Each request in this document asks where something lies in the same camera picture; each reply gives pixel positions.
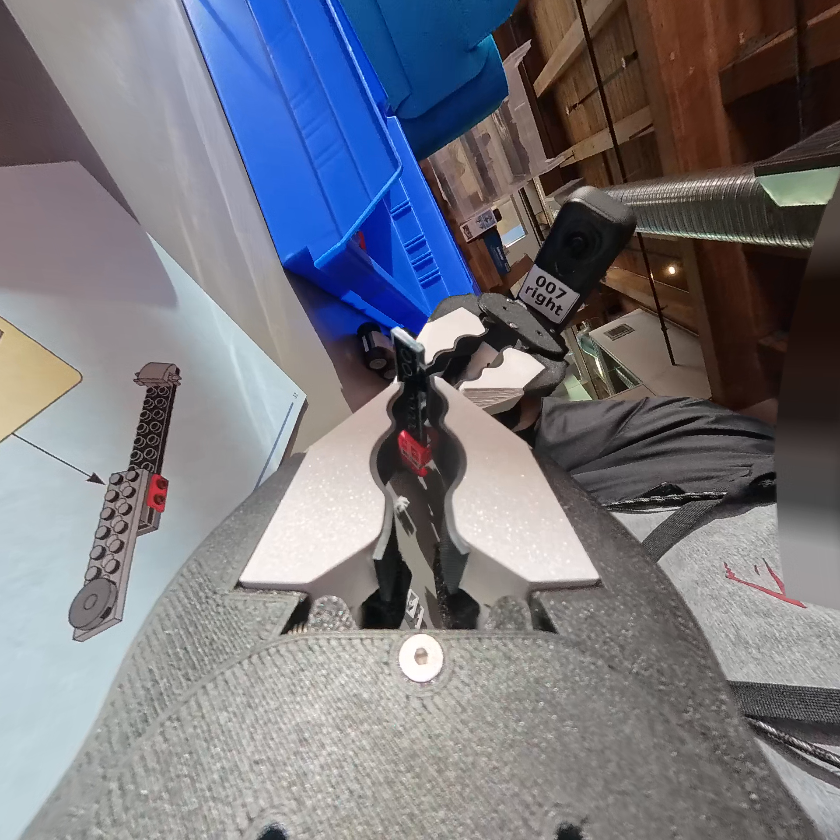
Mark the person's right forearm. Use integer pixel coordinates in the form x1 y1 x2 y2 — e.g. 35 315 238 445
525 394 778 506

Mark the blue plastic bin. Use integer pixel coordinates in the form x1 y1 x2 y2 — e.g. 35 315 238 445
180 0 483 329

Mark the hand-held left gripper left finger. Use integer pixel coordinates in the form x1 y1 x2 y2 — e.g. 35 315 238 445
239 384 414 626

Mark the long black brick beam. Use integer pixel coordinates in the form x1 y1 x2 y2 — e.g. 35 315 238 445
390 327 439 476

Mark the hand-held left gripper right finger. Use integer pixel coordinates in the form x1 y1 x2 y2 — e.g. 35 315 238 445
427 387 601 626

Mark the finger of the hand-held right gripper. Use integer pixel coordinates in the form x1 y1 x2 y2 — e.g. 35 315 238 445
458 344 549 412
416 307 490 368

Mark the light blue handled case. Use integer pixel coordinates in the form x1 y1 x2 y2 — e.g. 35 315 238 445
341 0 509 158

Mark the red black toy brick truck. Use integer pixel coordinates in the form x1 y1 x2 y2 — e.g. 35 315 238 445
356 323 401 380

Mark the white printed box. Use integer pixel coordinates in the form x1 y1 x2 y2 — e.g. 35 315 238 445
459 210 503 244

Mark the silver flexible duct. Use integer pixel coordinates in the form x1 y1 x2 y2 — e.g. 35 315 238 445
600 161 818 253

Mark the person's grey sweatshirt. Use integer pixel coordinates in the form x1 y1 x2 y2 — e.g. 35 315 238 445
604 486 840 840

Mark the light blue instruction booklet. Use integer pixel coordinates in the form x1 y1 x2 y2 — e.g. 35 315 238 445
0 161 309 834

